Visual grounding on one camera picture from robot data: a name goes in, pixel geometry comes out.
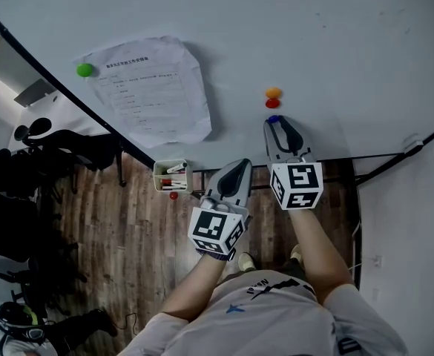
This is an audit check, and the white table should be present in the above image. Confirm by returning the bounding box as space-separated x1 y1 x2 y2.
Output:
7 87 113 152

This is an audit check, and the white pen holder box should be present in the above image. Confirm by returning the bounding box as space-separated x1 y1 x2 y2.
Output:
153 158 194 196

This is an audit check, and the crumpled printed paper sheet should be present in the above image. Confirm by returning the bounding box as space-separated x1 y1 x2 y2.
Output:
72 34 214 150

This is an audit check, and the white cable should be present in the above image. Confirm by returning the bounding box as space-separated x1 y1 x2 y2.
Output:
348 219 363 272

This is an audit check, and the white whiteboard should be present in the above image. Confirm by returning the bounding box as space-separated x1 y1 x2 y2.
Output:
0 0 434 171

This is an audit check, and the person's right shoe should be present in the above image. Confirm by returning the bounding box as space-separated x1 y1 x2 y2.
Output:
289 243 306 266

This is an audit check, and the black floor cable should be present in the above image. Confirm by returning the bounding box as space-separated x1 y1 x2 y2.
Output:
114 311 139 336

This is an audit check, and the person's left shoe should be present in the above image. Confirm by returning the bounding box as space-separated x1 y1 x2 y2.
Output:
237 251 257 273

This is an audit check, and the person's left forearm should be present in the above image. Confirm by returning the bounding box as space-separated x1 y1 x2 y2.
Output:
160 252 237 323

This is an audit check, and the person's grey t-shirt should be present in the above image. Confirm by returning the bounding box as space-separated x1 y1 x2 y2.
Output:
118 268 411 356

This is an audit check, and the purple wrist band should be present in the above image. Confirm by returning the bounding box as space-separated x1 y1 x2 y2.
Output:
195 247 237 263

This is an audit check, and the black office chair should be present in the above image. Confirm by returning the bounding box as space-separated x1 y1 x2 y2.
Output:
13 116 127 197
0 148 88 314

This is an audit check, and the person's shoe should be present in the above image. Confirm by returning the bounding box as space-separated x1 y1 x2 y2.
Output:
289 243 306 266
237 251 257 273

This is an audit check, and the red capped marker pen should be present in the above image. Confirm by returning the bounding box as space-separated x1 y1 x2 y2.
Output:
160 178 188 191

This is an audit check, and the black helmet with goggles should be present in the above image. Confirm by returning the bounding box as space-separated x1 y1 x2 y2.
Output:
0 301 47 345

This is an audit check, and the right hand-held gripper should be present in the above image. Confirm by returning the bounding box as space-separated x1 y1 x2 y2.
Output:
263 115 325 212

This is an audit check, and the black bag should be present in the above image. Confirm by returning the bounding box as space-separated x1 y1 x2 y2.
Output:
44 308 119 352

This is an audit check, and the person's right forearm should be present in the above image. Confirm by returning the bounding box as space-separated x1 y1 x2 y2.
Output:
286 206 355 306

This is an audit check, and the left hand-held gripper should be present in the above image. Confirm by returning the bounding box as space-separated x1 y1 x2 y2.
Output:
187 157 254 256

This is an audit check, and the grey laptop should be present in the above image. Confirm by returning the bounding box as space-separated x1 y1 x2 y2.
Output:
13 79 59 108

